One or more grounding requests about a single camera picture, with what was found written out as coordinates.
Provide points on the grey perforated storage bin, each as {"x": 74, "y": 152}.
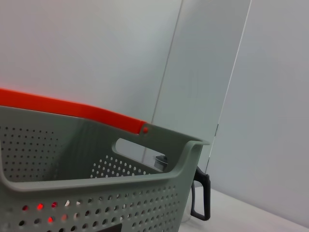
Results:
{"x": 96, "y": 193}

